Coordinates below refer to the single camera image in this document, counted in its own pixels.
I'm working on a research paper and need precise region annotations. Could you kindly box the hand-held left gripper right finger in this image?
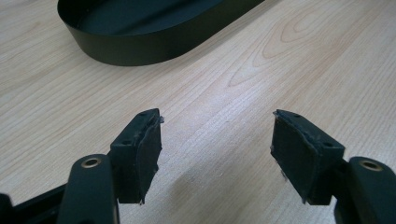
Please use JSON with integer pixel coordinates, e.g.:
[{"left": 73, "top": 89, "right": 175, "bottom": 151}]
[{"left": 270, "top": 108, "right": 347, "bottom": 206}]

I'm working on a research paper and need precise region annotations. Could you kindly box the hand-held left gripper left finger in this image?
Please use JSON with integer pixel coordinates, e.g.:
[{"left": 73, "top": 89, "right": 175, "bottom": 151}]
[{"left": 107, "top": 107, "right": 163, "bottom": 205}]

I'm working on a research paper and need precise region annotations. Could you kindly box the black key rack with tray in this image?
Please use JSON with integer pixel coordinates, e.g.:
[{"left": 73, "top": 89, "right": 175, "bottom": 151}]
[{"left": 56, "top": 0, "right": 266, "bottom": 67}]

